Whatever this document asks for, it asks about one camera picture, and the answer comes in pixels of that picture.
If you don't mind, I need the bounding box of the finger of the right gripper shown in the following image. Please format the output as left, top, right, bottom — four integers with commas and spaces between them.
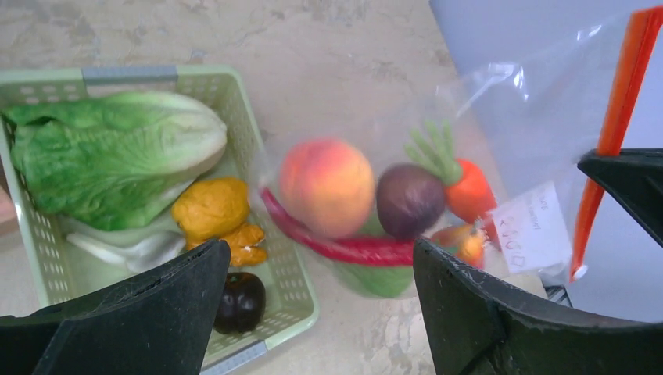
577, 148, 662, 245

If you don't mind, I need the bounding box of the clear zip top bag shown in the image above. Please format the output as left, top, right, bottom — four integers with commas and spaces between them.
249, 6, 662, 285

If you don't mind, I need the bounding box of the fake dark purple plum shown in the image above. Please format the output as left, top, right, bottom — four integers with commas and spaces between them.
213, 272, 267, 334

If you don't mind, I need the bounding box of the fake white bok choy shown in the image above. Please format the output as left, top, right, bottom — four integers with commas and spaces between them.
56, 176, 193, 273

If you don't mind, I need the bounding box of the fake purple onion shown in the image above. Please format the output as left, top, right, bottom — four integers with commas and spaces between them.
376, 163, 446, 239

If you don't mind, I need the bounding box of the fake napa cabbage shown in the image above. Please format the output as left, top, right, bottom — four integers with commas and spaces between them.
1, 91, 228, 231

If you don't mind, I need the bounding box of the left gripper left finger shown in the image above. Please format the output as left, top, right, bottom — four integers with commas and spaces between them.
1, 240, 230, 374

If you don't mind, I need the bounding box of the fake yellow lemon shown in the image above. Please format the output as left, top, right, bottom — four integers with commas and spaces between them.
170, 177, 250, 240

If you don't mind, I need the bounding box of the fake green cabbage head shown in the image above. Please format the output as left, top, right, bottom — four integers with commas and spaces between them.
328, 209, 414, 298

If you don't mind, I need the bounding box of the fake peach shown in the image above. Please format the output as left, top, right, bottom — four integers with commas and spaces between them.
278, 137, 376, 238

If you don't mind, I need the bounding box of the fake red bell pepper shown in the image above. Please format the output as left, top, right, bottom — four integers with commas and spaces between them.
430, 224, 486, 269

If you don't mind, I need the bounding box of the fake orange ginger root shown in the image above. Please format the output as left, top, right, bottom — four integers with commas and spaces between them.
178, 218, 267, 267

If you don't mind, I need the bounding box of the fake red chili pepper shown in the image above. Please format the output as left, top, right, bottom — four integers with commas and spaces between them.
259, 187, 414, 267

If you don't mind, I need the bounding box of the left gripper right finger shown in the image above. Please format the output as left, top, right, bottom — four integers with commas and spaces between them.
413, 239, 662, 374

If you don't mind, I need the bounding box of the fake orange carrot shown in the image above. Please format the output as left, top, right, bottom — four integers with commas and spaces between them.
403, 120, 499, 245

